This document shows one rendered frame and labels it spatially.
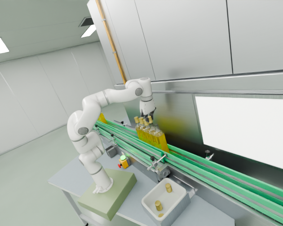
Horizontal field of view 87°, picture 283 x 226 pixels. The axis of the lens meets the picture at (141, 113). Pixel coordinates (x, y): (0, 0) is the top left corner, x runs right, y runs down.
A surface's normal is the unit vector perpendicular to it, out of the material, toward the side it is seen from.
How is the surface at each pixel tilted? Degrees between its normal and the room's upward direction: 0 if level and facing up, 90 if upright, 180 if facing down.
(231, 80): 90
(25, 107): 90
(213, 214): 0
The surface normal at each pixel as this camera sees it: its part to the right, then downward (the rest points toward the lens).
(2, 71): 0.57, 0.12
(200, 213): -0.29, -0.89
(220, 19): -0.77, 0.43
